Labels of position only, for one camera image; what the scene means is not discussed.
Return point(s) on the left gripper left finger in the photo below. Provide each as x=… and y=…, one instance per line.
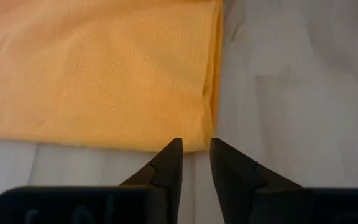
x=169, y=168

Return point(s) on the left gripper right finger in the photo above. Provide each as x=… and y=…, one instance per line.
x=235, y=177

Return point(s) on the orange microfiber towel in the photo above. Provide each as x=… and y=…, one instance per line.
x=104, y=77

